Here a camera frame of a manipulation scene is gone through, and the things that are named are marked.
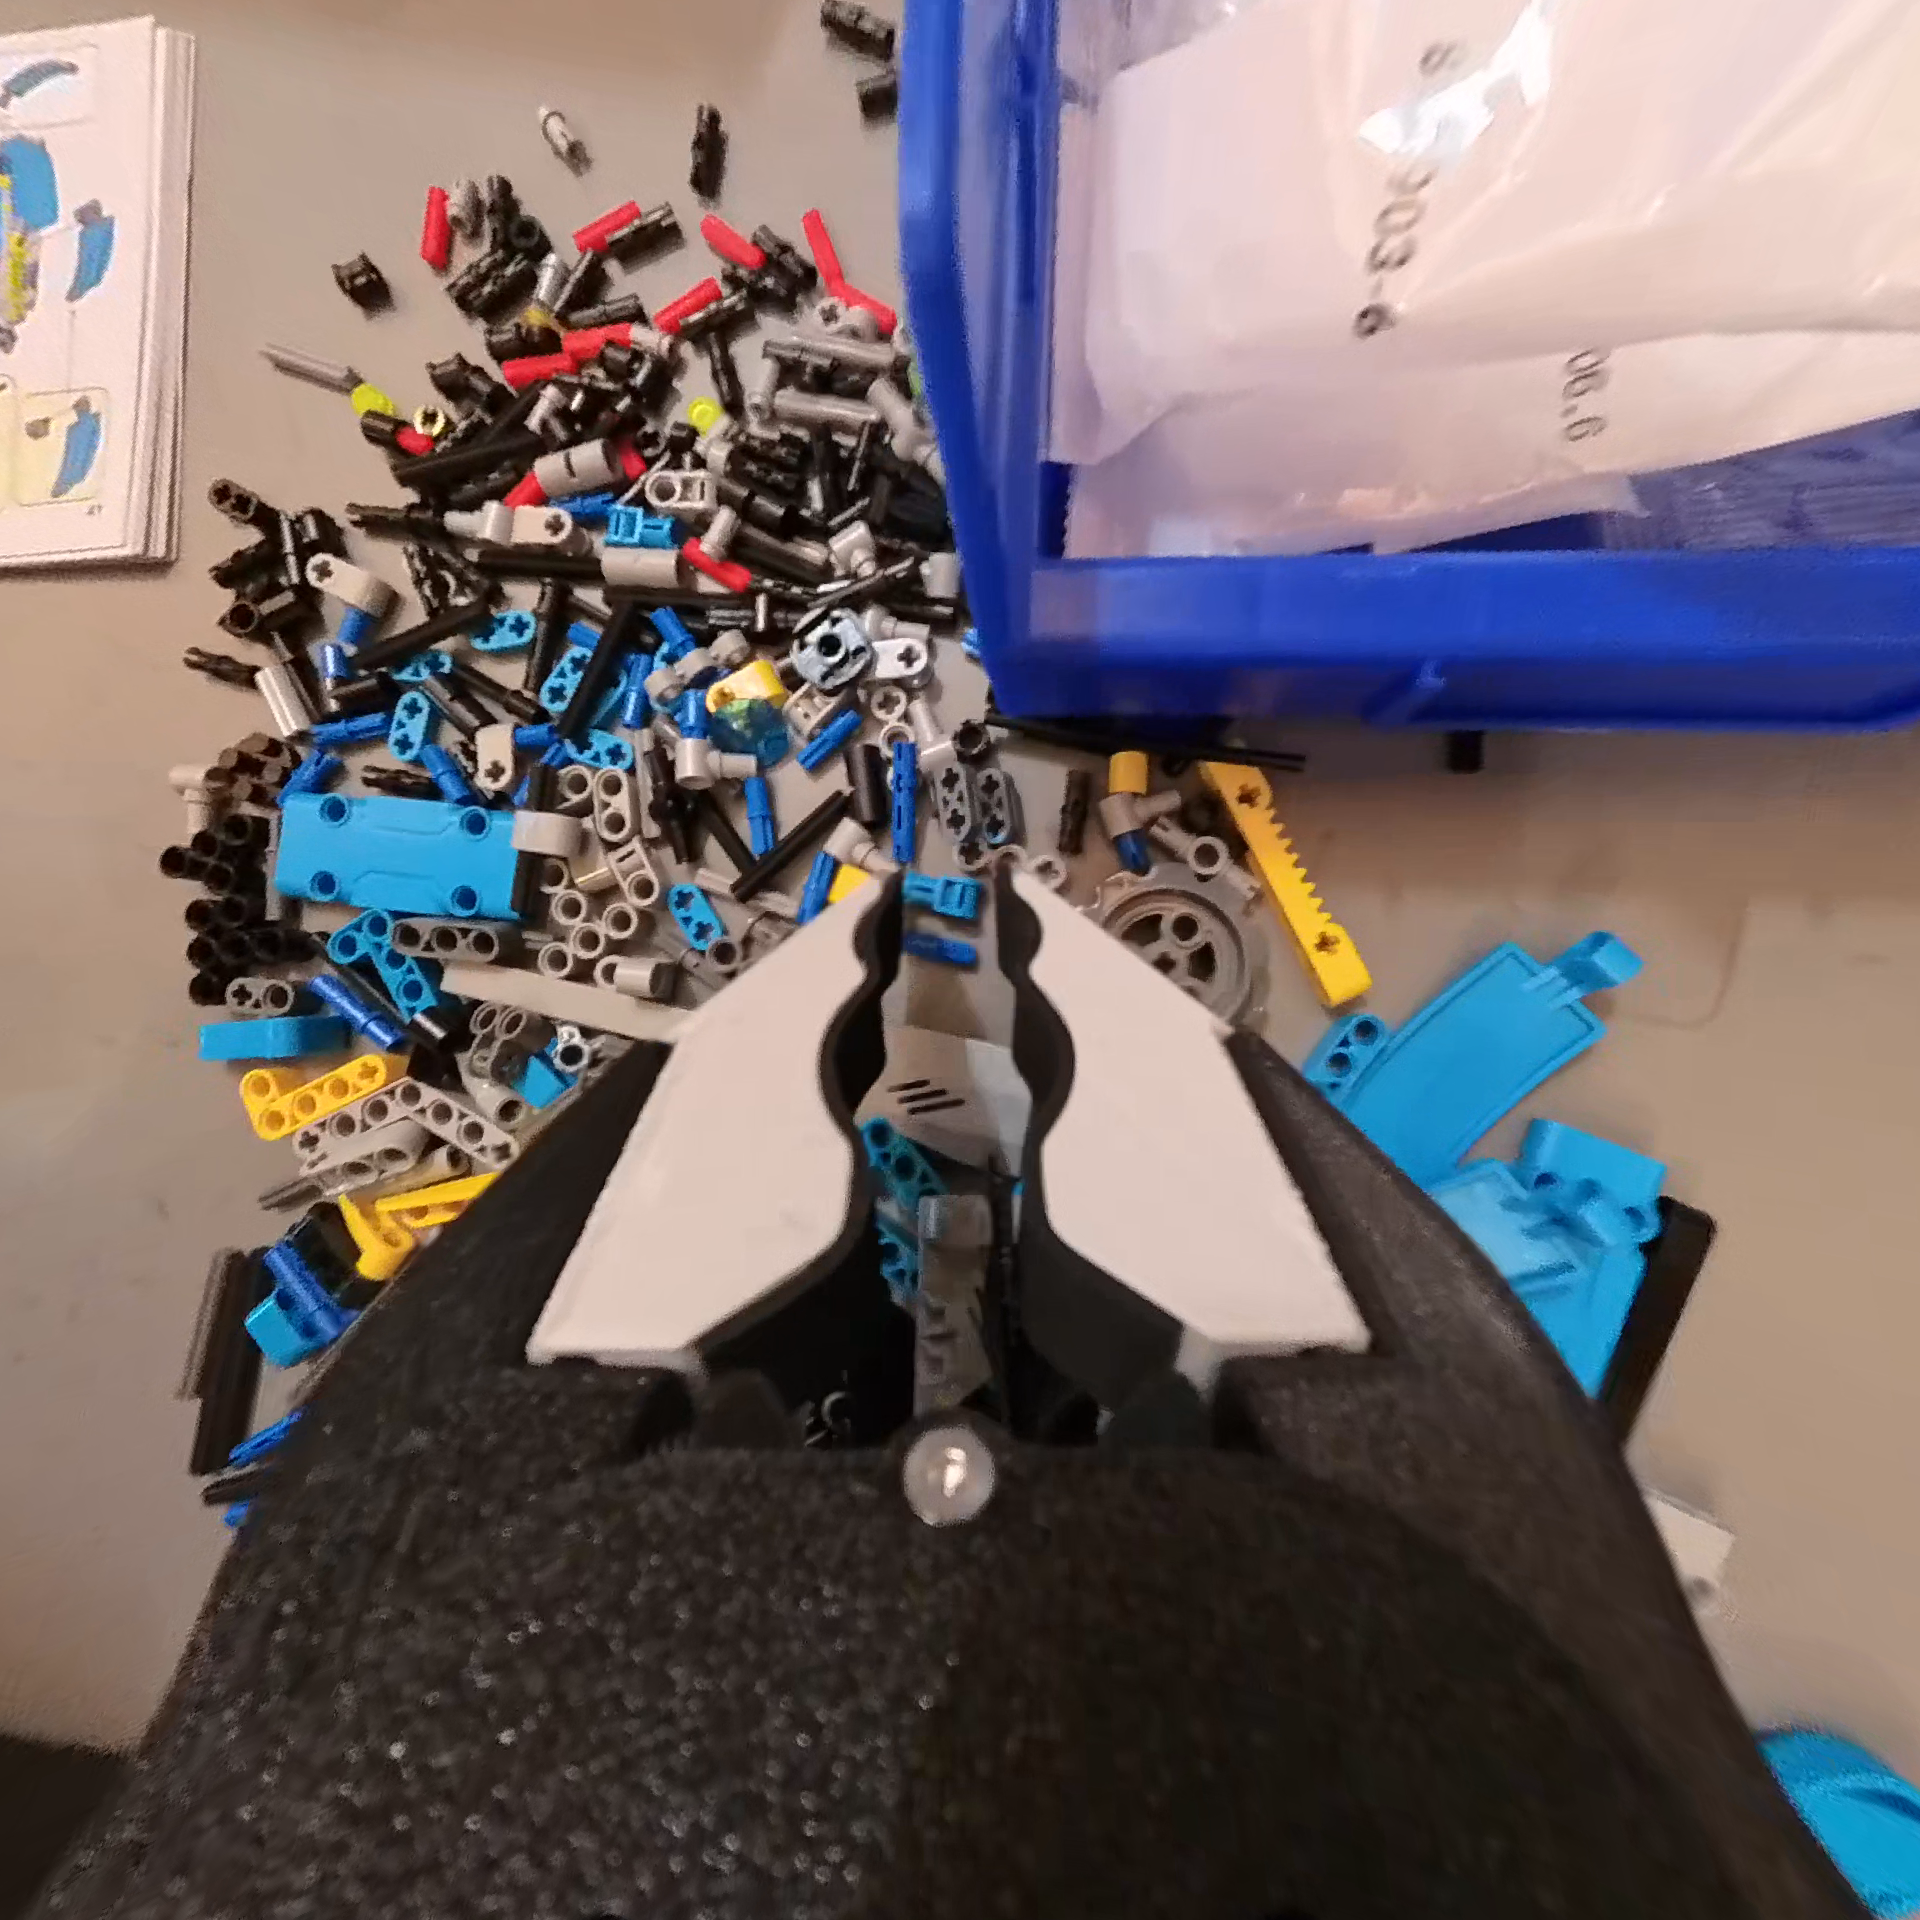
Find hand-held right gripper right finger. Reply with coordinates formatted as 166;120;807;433
996;867;1369;1361

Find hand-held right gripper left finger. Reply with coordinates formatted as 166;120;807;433
527;872;904;1369

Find pile of toy brick pieces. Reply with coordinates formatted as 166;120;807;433
157;0;1718;1531

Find instruction booklet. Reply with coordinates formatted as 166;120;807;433
0;17;201;577

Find blue plastic bin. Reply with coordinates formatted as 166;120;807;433
895;0;1920;737

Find clear plastic bags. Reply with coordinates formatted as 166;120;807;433
1046;0;1920;560

